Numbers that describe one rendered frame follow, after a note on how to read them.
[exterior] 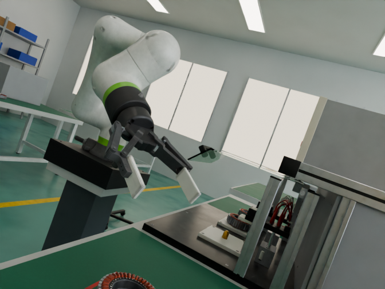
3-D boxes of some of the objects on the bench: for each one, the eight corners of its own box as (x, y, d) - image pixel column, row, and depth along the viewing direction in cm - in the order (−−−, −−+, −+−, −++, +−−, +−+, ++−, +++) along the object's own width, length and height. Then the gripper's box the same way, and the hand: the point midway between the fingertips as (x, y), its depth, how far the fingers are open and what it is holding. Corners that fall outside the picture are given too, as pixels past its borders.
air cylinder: (262, 243, 113) (267, 230, 113) (264, 239, 120) (268, 227, 120) (274, 249, 111) (279, 236, 111) (275, 245, 118) (281, 233, 118)
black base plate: (141, 229, 88) (144, 222, 88) (204, 206, 147) (205, 203, 147) (290, 312, 71) (293, 304, 71) (293, 249, 130) (295, 244, 130)
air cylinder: (254, 260, 90) (259, 245, 90) (256, 254, 97) (262, 239, 97) (268, 268, 89) (275, 252, 88) (271, 261, 96) (277, 246, 95)
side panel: (294, 319, 68) (342, 196, 67) (294, 313, 71) (341, 195, 70) (428, 394, 58) (487, 252, 57) (422, 384, 61) (478, 248, 60)
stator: (222, 221, 118) (225, 213, 118) (230, 218, 128) (233, 211, 128) (247, 234, 113) (250, 225, 113) (252, 230, 123) (255, 222, 123)
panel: (293, 305, 70) (337, 194, 69) (295, 244, 131) (318, 184, 130) (297, 308, 69) (341, 196, 68) (297, 245, 131) (321, 186, 130)
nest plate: (216, 223, 117) (217, 221, 116) (225, 218, 131) (226, 215, 130) (250, 240, 111) (251, 237, 111) (255, 233, 125) (256, 230, 125)
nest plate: (197, 235, 94) (199, 232, 94) (210, 227, 108) (211, 225, 108) (239, 257, 89) (240, 253, 89) (246, 246, 103) (248, 242, 102)
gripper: (164, 143, 71) (201, 212, 59) (69, 114, 53) (94, 206, 41) (181, 121, 69) (225, 189, 56) (87, 84, 51) (121, 172, 38)
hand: (167, 191), depth 49 cm, fingers open, 13 cm apart
